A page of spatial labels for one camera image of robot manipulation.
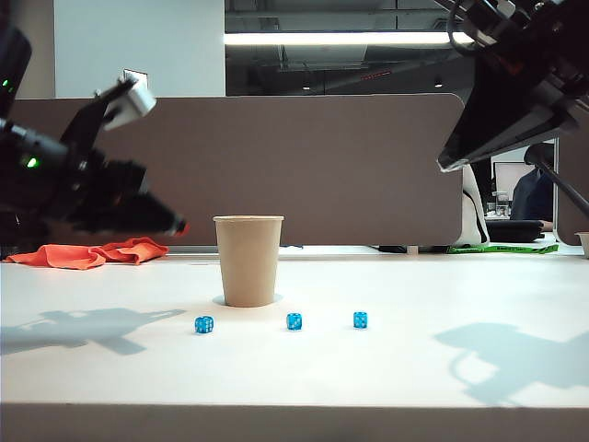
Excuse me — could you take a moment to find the seated person blue shirt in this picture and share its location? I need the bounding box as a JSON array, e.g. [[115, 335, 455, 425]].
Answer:
[[510, 142, 557, 231]]

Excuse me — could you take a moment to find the white chair back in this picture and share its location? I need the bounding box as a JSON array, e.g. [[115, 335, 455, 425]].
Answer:
[[461, 164, 491, 246]]

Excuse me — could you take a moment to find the white lit monitor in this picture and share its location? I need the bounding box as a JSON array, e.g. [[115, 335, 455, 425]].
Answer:
[[491, 161, 535, 192]]

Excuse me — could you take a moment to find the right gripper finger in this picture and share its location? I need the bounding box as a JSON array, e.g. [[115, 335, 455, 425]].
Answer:
[[438, 102, 580, 174], [437, 58, 554, 161]]

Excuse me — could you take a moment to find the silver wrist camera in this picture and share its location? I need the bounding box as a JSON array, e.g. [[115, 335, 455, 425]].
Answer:
[[459, 0, 524, 45], [59, 75, 157, 156]]

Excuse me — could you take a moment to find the clear drinking glass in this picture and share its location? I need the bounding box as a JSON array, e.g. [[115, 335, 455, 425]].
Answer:
[[492, 191, 513, 217]]

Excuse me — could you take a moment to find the black cable loop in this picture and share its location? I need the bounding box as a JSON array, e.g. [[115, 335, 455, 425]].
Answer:
[[445, 6, 480, 59]]

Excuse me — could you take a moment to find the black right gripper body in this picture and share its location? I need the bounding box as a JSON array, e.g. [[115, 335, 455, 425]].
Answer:
[[478, 0, 589, 126]]

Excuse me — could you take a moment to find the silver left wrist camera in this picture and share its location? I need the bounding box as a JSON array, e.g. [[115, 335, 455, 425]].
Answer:
[[59, 75, 157, 156]]

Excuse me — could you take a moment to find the brown desk divider panel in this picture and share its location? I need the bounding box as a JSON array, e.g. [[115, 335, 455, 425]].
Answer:
[[8, 93, 466, 248], [554, 110, 589, 248]]

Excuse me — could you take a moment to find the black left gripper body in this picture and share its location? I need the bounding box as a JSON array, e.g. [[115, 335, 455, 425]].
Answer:
[[49, 150, 150, 223]]

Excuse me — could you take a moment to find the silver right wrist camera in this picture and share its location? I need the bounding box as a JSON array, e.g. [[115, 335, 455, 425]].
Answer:
[[459, 0, 524, 45]]

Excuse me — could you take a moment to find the orange cloth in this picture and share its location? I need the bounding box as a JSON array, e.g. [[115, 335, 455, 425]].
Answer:
[[5, 237, 170, 272]]

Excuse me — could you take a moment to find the black pole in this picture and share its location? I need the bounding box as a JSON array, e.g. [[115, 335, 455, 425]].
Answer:
[[533, 158, 589, 211]]

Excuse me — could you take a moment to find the brown paper cup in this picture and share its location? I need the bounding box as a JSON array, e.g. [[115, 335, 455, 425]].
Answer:
[[213, 215, 285, 308]]

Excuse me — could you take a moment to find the black bag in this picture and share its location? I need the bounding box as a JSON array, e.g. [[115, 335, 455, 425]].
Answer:
[[485, 219, 547, 244]]

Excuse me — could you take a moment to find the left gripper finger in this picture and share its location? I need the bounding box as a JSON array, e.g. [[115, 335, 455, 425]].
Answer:
[[68, 193, 190, 238], [137, 192, 186, 223]]

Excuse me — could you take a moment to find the black monitor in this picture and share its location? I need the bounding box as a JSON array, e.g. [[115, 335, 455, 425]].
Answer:
[[468, 160, 493, 194]]

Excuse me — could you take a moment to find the green tape strip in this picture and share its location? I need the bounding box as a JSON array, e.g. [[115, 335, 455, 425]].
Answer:
[[446, 243, 560, 256]]

